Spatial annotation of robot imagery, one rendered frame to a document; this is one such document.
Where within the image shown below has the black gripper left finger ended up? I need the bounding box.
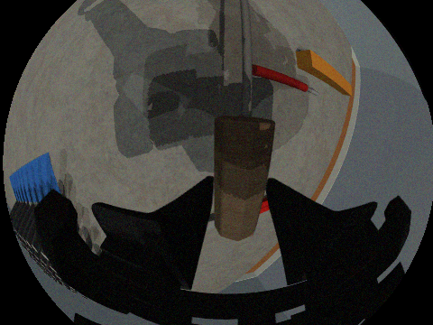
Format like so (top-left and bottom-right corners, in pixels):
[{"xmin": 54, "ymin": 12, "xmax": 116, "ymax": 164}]
[{"xmin": 91, "ymin": 176, "xmax": 214, "ymax": 290}]

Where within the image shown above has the blue flat strip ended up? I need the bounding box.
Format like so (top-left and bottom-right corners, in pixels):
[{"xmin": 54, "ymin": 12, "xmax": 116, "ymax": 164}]
[{"xmin": 10, "ymin": 153, "xmax": 61, "ymax": 203}]

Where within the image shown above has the orange rectangular bar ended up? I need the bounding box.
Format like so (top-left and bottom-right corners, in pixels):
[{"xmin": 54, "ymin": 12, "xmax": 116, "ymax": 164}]
[{"xmin": 296, "ymin": 50, "xmax": 353, "ymax": 97}]

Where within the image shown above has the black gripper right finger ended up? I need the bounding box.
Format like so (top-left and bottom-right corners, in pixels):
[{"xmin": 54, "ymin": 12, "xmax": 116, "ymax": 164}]
[{"xmin": 266, "ymin": 178, "xmax": 378, "ymax": 285}]

